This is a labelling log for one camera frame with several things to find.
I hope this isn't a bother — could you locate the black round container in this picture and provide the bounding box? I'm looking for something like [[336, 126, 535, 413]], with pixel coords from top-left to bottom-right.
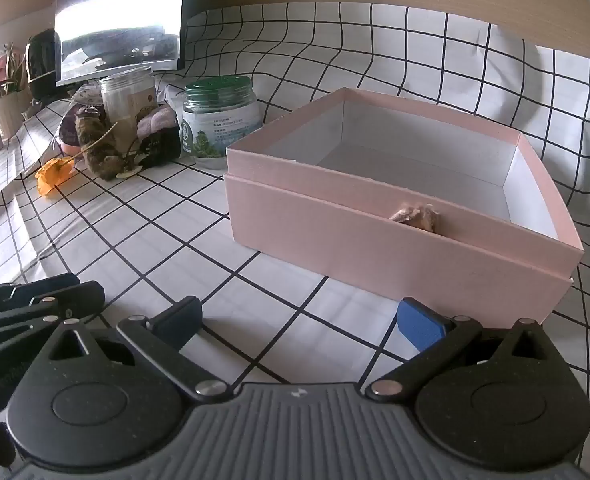
[[25, 30, 64, 102]]

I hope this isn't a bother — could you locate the green lid plastic jar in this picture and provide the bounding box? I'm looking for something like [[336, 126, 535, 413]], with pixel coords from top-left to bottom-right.
[[181, 76, 266, 170]]

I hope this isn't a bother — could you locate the pink folded towel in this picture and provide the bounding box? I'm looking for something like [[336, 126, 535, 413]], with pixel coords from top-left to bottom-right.
[[136, 107, 178, 139]]

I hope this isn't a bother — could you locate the clear jar with white lid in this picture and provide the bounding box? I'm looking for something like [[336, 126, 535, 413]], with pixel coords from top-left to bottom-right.
[[100, 66, 158, 127]]

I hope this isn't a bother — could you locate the paper bag with dried plants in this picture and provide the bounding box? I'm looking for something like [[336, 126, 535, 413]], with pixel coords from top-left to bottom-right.
[[0, 42, 32, 142]]

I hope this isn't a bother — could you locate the orange fabric flower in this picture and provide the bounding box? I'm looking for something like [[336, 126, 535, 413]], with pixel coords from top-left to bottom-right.
[[35, 157, 76, 198]]

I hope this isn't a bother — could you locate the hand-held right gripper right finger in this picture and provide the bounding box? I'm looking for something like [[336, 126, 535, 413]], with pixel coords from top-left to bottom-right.
[[366, 298, 558, 401]]

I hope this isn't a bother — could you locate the beige soft plush piece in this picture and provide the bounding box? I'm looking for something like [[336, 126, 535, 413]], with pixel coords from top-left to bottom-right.
[[389, 203, 446, 233]]

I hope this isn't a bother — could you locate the pink bowl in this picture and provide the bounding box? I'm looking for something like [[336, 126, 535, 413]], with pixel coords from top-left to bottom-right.
[[57, 120, 83, 157]]

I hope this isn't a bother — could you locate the white black checked tablecloth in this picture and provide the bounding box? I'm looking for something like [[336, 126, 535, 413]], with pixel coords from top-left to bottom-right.
[[0, 2, 590, 480]]

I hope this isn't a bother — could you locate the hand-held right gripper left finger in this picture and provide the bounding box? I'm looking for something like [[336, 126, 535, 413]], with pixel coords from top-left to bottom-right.
[[50, 296, 228, 403]]

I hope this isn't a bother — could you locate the pink cardboard box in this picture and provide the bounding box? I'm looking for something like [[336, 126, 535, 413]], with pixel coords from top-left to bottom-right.
[[224, 86, 585, 326]]

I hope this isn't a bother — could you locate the black computer monitor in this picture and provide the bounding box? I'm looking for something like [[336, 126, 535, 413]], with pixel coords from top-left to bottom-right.
[[54, 0, 291, 87]]

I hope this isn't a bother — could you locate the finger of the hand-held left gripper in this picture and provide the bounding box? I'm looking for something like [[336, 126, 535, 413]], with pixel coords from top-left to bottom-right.
[[0, 272, 82, 307], [0, 281, 106, 361]]

